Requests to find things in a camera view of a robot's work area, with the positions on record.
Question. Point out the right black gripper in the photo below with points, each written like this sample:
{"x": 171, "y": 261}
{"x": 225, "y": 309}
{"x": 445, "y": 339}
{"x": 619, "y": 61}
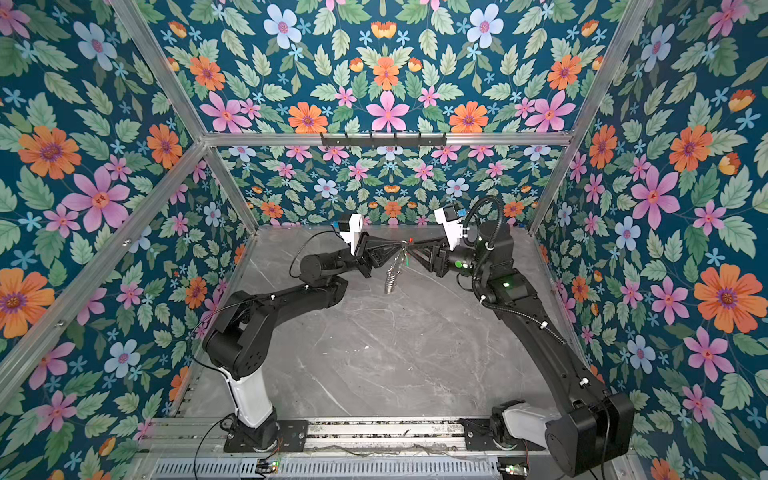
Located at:
{"x": 441, "y": 252}

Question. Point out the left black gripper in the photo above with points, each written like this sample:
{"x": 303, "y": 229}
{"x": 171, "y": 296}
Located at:
{"x": 365, "y": 249}

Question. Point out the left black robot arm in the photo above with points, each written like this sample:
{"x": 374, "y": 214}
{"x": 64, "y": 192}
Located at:
{"x": 238, "y": 341}

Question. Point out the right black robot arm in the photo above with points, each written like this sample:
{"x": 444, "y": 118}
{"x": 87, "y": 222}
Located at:
{"x": 589, "y": 425}

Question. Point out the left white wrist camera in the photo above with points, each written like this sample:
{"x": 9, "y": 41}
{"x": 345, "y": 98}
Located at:
{"x": 350, "y": 229}

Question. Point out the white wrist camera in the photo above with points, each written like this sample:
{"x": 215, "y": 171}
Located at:
{"x": 451, "y": 219}
{"x": 350, "y": 229}

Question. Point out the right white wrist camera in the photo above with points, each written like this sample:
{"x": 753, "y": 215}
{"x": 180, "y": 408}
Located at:
{"x": 451, "y": 219}

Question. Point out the black wall hook rack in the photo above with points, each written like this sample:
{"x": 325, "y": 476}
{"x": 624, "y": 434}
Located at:
{"x": 371, "y": 140}

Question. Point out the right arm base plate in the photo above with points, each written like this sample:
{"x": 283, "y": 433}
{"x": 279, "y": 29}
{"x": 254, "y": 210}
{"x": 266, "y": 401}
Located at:
{"x": 487, "y": 434}

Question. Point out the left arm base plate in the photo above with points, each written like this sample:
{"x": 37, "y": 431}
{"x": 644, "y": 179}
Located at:
{"x": 280, "y": 436}

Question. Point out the white slotted cable duct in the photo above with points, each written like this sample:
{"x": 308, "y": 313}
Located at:
{"x": 329, "y": 468}

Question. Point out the aluminium mounting rail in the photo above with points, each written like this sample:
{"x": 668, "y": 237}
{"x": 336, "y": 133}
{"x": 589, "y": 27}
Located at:
{"x": 354, "y": 436}

